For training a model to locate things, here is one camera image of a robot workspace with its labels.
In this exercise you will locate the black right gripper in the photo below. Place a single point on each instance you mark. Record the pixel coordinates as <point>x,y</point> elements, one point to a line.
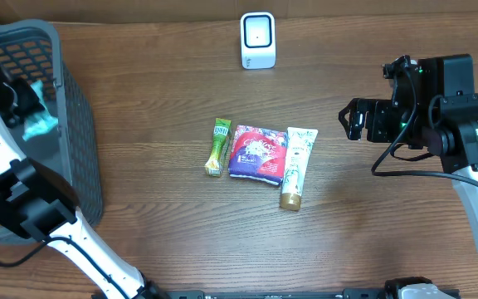
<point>378,110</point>

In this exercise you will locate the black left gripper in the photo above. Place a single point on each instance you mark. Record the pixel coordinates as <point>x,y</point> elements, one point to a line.
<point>33,103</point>

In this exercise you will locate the light green wipes pack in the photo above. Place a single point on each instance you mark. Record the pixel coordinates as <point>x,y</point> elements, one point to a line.
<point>41,122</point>

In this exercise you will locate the white floral cream tube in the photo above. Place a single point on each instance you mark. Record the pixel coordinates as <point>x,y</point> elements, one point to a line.
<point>300,145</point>

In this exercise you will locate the purple red tissue pack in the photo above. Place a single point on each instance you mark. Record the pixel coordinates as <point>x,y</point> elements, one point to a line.
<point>258,154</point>

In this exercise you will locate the green yellow juice carton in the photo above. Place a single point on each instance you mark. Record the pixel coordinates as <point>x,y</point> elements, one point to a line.
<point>220,142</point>

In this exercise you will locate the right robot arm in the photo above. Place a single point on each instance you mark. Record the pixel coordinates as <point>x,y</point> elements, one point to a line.
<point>433,108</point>

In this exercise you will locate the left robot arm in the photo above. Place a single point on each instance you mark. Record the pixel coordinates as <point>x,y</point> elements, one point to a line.
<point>36,202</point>

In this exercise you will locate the white barcode scanner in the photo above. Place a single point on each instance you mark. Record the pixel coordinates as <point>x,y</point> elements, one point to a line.
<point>258,40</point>

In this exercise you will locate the grey plastic mesh basket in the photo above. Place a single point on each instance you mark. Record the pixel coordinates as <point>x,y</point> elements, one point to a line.
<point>31,50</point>

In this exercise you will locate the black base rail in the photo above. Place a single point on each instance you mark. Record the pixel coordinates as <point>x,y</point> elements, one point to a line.
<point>365,293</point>

